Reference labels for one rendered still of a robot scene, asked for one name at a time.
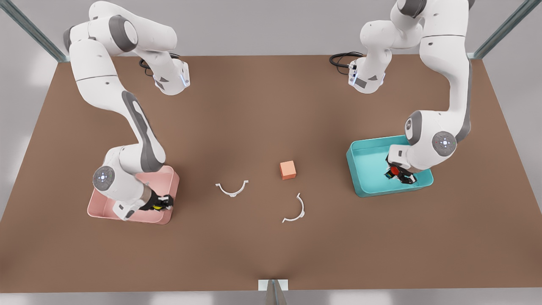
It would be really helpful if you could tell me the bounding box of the white curved clip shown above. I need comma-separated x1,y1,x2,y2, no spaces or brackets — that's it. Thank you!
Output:
282,193,305,223
215,180,249,198

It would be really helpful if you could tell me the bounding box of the blue storage box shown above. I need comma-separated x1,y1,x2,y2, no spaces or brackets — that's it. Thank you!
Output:
346,135,434,198

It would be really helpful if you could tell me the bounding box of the orange cube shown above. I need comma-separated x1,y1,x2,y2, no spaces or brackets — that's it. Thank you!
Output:
279,161,297,180

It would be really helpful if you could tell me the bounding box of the pink storage box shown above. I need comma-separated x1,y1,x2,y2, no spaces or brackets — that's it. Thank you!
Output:
87,165,180,225

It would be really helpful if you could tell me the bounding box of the silver frame post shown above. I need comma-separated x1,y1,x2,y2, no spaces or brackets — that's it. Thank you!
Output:
0,0,69,63
258,279,289,305
467,0,542,59

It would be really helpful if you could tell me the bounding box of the black cable loop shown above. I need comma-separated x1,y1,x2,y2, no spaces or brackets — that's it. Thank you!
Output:
329,52,365,76
139,53,182,78

